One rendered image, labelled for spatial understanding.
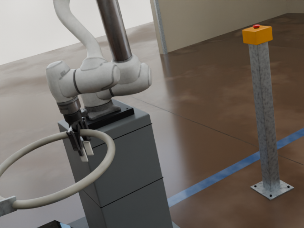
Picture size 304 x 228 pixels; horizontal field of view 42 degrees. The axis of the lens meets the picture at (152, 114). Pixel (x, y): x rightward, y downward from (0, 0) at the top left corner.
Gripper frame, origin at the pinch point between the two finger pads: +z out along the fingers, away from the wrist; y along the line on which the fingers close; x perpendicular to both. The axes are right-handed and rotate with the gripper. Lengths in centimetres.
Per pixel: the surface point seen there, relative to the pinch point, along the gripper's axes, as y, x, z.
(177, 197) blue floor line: -81, 0, 89
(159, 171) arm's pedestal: -46, 9, 42
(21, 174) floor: -106, -156, 87
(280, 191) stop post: -91, 68, 91
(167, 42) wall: -510, -143, 96
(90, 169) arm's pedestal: -17.6, -14.4, 21.5
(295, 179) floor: -108, 76, 93
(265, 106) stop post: -96, 65, 31
